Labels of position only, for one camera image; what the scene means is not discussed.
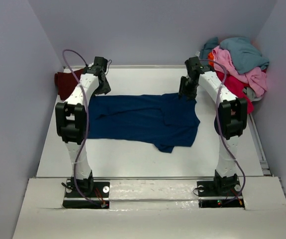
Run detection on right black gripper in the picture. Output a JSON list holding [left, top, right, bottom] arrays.
[[179, 76, 199, 101]]

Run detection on navy blue t shirt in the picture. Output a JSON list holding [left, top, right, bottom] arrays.
[[88, 93, 200, 153]]

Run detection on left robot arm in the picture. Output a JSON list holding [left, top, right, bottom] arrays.
[[55, 56, 111, 197]]

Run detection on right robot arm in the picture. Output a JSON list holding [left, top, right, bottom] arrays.
[[179, 56, 247, 198]]

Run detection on folded dark red shirt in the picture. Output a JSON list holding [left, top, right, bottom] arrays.
[[54, 72, 78, 101]]

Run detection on orange t shirt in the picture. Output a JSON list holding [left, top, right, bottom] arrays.
[[207, 52, 215, 62]]

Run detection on magenta t shirt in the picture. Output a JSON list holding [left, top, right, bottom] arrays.
[[224, 75, 254, 114]]

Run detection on grey blue t shirt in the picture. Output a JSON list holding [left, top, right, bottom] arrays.
[[200, 37, 270, 74]]

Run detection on light pink t shirt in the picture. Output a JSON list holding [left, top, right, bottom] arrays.
[[211, 46, 267, 97]]

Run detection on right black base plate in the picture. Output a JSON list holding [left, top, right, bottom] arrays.
[[192, 180, 245, 209]]

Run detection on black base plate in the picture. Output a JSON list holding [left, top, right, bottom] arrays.
[[61, 179, 110, 210], [192, 180, 245, 209]]

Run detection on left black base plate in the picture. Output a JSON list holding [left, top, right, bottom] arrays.
[[61, 179, 110, 210]]

